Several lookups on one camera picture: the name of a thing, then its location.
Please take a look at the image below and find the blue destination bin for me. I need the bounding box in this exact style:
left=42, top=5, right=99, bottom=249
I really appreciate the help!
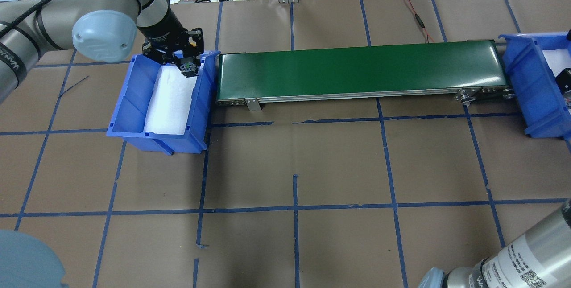
left=499, top=32, right=571, bottom=140

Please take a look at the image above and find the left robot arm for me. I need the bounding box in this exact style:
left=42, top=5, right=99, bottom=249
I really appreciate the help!
left=0, top=0, right=204, bottom=100

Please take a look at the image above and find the blue source bin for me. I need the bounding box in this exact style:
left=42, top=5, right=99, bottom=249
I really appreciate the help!
left=106, top=50, right=220, bottom=155

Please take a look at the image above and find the yellow mushroom push button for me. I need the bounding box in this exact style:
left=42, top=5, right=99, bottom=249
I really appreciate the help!
left=177, top=57, right=200, bottom=78

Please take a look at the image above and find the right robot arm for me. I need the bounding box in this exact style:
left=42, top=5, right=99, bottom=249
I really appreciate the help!
left=419, top=200, right=571, bottom=288

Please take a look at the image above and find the green conveyor belt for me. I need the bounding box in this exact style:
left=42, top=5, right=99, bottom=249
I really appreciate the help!
left=216, top=40, right=515, bottom=111

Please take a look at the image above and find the white foam pad destination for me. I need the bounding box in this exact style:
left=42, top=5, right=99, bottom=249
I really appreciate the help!
left=542, top=48, right=571, bottom=77

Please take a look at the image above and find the white foam pad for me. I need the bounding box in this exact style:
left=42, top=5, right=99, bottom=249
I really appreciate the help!
left=143, top=66, right=197, bottom=135

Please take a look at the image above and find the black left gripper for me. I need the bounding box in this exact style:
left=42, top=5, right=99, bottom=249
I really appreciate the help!
left=141, top=25, right=204, bottom=65

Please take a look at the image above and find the red mushroom push button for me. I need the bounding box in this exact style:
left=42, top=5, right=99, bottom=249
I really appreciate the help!
left=555, top=67, right=571, bottom=99

